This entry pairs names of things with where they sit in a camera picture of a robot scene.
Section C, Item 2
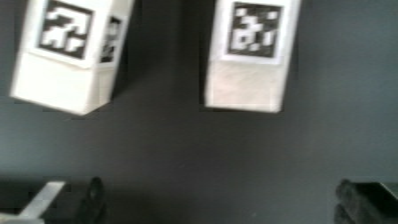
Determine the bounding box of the white table leg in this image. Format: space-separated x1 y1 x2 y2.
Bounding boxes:
11 0 136 115
205 0 303 113

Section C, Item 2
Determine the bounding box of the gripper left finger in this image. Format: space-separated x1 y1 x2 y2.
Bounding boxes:
0 177 107 224

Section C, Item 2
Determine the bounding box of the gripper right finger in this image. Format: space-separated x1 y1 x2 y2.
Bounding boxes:
335 179 398 224

